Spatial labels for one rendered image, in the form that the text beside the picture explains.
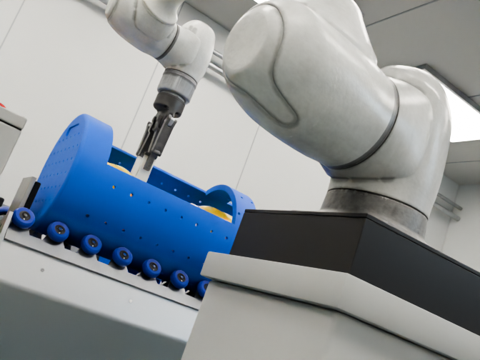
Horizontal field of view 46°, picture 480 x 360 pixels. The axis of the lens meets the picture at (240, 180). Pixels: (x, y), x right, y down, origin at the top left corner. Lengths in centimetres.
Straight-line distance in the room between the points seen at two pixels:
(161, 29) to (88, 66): 347
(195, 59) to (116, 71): 348
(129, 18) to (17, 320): 70
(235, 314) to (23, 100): 399
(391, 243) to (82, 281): 71
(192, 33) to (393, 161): 79
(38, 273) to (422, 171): 75
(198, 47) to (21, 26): 342
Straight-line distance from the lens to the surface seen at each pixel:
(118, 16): 138
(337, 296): 63
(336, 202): 82
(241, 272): 79
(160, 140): 136
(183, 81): 142
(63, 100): 473
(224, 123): 526
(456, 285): 80
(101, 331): 125
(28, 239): 120
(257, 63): 68
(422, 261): 75
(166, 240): 128
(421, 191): 83
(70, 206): 121
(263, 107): 70
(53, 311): 121
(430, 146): 84
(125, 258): 126
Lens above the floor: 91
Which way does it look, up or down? 14 degrees up
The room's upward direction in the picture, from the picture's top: 20 degrees clockwise
